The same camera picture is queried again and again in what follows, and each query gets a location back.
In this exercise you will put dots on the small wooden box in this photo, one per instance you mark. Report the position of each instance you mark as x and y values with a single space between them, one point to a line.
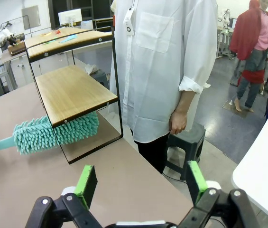
17 48

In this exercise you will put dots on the white name tag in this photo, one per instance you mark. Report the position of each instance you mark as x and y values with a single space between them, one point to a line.
129 23

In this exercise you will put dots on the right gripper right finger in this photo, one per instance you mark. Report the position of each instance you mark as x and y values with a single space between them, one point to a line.
199 183

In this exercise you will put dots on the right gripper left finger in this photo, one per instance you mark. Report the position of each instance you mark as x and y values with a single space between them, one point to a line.
86 187

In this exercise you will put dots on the person in white coat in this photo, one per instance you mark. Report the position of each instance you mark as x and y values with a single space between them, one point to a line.
157 71

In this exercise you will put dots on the teal microfibre duster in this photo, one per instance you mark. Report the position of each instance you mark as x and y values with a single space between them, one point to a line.
36 135

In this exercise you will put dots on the white computer monitor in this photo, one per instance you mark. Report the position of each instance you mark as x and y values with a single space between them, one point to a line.
69 16

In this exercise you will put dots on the curled red paper scrap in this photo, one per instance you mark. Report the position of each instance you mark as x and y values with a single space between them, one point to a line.
57 32

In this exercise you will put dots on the two-tier wooden metal shelf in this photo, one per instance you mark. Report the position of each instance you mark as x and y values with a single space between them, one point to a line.
74 95

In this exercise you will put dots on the person's left hand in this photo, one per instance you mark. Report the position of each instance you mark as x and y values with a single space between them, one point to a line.
178 122

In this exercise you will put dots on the grey wall board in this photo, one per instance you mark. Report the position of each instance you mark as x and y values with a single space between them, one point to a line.
30 17

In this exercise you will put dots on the white side table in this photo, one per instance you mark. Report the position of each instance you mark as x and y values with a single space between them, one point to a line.
264 161

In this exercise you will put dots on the person's left forearm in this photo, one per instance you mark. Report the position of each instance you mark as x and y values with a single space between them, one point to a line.
184 102

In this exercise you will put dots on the red-hooded mannequin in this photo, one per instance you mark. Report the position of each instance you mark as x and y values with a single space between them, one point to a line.
250 47

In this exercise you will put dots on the folded green paper scrap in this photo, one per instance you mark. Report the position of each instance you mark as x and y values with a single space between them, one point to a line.
53 41

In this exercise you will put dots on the yellow paper scrap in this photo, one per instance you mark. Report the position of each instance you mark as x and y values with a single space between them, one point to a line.
47 34

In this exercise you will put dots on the crumpled white paper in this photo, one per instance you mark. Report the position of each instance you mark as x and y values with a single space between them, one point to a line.
91 69

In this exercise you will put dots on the dark plastic stool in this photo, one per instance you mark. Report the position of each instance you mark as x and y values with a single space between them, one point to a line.
190 147

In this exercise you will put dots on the light blue paper scrap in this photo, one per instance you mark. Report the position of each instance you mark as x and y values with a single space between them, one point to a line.
67 38

